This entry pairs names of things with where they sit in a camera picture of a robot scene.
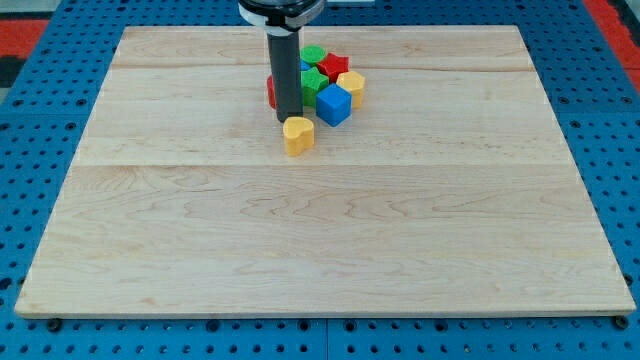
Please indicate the red block behind rod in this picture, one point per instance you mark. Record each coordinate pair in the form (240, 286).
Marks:
(271, 92)

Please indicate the red star block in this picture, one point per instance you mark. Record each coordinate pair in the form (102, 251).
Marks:
(333, 65)

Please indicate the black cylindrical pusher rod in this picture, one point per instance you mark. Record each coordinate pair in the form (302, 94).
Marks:
(284, 55)

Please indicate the blue cube block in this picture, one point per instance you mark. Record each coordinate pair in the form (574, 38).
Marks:
(333, 105)

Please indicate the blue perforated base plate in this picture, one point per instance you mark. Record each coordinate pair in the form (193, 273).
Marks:
(49, 103)

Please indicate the black white robot flange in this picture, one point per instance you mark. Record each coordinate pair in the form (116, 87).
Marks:
(280, 17)

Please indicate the green star block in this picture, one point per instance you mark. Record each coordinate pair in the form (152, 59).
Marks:
(312, 82)

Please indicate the yellow pentagon block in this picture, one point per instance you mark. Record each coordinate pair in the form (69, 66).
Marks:
(354, 83)

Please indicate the green cylinder block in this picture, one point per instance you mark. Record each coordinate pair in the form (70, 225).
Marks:
(313, 54)

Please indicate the yellow heart block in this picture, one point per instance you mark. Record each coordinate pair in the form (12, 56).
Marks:
(299, 135)

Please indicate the wooden board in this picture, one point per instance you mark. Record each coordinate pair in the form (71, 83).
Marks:
(451, 192)

